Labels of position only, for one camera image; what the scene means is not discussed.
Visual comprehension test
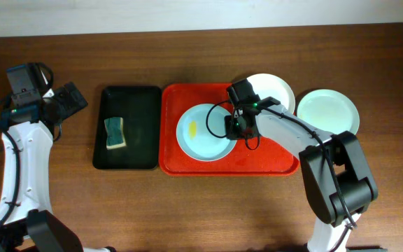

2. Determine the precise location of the pale green plate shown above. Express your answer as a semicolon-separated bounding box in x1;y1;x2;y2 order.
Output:
296;89;360;134

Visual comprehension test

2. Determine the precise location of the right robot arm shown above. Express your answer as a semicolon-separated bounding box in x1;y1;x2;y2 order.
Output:
225;79;379;251

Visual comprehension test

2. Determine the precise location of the black rectangular tray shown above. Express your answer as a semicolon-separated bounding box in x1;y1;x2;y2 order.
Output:
92;86;162;170

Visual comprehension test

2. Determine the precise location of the light blue plate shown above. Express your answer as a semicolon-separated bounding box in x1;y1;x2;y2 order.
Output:
176;104;236;162

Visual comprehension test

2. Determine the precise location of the red plastic tray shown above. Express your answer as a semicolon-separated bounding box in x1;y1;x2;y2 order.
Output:
159;83;299;176

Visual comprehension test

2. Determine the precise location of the white plate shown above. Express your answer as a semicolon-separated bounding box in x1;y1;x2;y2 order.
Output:
246;73;295;113

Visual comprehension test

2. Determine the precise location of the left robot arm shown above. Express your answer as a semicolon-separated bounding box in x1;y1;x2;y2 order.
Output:
0;62;87;251

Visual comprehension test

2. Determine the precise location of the green and yellow sponge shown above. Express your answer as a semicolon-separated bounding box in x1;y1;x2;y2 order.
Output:
104;117;127;150

